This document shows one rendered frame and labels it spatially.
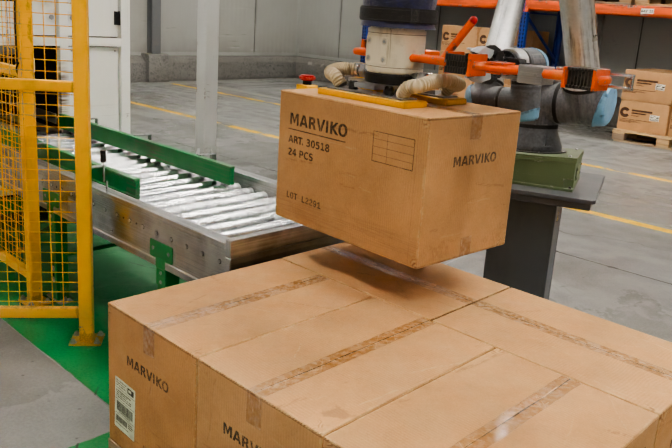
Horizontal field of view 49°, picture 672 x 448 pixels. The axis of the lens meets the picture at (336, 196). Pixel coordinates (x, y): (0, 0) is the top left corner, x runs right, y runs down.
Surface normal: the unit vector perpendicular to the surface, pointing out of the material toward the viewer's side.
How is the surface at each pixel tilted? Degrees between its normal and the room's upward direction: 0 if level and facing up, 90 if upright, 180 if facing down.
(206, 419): 90
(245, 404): 90
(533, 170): 90
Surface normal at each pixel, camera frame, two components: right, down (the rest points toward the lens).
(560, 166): -0.40, 0.20
